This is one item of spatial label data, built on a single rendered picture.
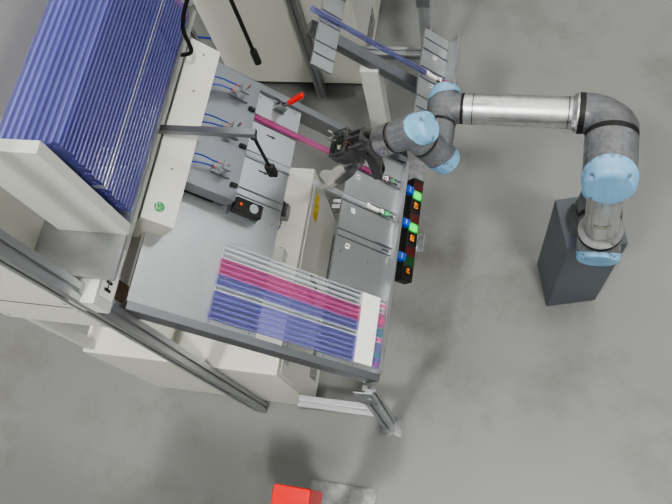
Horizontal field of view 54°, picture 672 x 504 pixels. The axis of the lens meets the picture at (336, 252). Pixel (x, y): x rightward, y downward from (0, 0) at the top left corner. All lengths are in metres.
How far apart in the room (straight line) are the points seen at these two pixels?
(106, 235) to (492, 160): 1.88
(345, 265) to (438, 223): 0.99
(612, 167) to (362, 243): 0.72
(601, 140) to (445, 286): 1.24
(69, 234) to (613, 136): 1.17
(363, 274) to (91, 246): 0.79
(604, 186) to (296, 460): 1.55
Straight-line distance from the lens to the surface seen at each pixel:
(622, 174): 1.56
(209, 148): 1.67
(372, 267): 1.90
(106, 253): 1.40
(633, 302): 2.72
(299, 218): 2.16
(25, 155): 1.17
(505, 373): 2.58
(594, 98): 1.65
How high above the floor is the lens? 2.52
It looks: 65 degrees down
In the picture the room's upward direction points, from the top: 24 degrees counter-clockwise
